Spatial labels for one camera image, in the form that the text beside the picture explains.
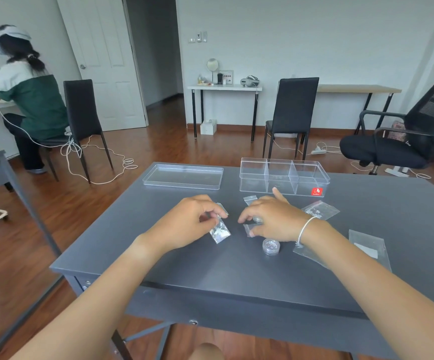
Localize person's left hand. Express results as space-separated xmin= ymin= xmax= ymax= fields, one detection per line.
xmin=138 ymin=194 xmax=230 ymax=254

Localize person's right hand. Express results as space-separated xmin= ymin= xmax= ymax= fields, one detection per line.
xmin=237 ymin=187 xmax=317 ymax=245

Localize small zip bag silver glitter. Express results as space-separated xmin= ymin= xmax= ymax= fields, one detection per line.
xmin=200 ymin=202 xmax=233 ymax=244

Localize person's right forearm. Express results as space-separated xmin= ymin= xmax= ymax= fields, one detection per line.
xmin=298 ymin=218 xmax=434 ymax=360

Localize person's left forearm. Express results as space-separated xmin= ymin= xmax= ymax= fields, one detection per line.
xmin=11 ymin=234 xmax=173 ymax=360

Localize clear plastic compartment box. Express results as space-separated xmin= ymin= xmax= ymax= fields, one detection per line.
xmin=239 ymin=157 xmax=331 ymax=199

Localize clear zip bag white bits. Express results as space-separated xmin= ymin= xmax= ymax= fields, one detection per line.
xmin=301 ymin=200 xmax=341 ymax=222

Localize clear plastic box lid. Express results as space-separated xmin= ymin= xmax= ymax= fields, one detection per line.
xmin=142 ymin=163 xmax=224 ymax=191

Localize empty clear zip bag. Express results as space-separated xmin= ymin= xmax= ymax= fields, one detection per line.
xmin=292 ymin=243 xmax=331 ymax=269

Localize black dining chair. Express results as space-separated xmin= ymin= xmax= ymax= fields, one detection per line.
xmin=40 ymin=79 xmax=115 ymax=184
xmin=262 ymin=77 xmax=320 ymax=162

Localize clear zip bag white label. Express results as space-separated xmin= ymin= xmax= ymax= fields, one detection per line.
xmin=348 ymin=229 xmax=392 ymax=273

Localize black mesh office chair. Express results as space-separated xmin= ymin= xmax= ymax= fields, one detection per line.
xmin=339 ymin=69 xmax=434 ymax=177

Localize white console table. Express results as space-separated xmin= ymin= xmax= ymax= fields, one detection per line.
xmin=186 ymin=84 xmax=263 ymax=143

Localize wooden top table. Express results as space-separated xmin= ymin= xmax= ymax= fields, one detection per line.
xmin=316 ymin=84 xmax=402 ymax=136

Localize person's knee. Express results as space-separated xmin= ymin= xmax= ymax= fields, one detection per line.
xmin=192 ymin=342 xmax=226 ymax=360

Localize pink patterned bag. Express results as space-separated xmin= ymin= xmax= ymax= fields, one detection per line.
xmin=389 ymin=121 xmax=407 ymax=142

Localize round standing mirror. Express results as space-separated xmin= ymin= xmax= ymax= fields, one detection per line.
xmin=206 ymin=58 xmax=220 ymax=85

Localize white panel door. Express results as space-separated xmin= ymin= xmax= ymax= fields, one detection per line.
xmin=55 ymin=0 xmax=149 ymax=132

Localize silver bracelet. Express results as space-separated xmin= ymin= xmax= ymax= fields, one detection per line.
xmin=296 ymin=216 xmax=319 ymax=248

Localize thin white floor cable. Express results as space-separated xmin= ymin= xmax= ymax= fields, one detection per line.
xmin=348 ymin=160 xmax=432 ymax=180

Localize long white cable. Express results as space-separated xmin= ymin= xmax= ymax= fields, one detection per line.
xmin=0 ymin=84 xmax=139 ymax=185

